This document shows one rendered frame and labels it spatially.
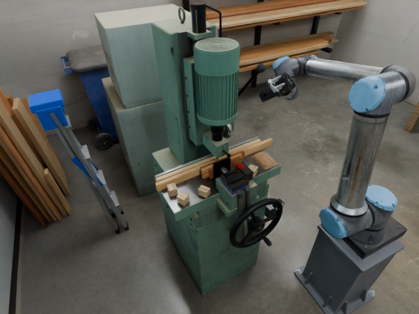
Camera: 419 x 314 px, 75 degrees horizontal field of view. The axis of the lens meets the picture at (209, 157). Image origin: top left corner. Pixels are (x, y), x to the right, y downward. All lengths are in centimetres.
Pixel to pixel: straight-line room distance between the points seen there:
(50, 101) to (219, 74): 97
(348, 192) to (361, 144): 23
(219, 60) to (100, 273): 169
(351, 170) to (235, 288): 116
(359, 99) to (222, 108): 49
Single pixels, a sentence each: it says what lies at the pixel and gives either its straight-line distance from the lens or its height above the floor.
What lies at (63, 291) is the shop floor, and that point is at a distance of 225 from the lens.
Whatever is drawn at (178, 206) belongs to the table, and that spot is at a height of 90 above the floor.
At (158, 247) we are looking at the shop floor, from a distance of 221.
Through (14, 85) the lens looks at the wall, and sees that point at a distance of 350.
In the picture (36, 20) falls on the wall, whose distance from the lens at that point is 330.
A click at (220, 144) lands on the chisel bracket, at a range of 127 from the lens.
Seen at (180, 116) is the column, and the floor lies 113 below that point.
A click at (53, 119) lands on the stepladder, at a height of 107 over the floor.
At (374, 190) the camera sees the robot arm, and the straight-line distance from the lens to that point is 151.
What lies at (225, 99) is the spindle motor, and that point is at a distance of 110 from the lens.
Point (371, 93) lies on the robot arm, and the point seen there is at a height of 141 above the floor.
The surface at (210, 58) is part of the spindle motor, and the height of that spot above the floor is 148.
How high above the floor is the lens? 183
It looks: 39 degrees down
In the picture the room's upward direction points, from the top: 2 degrees counter-clockwise
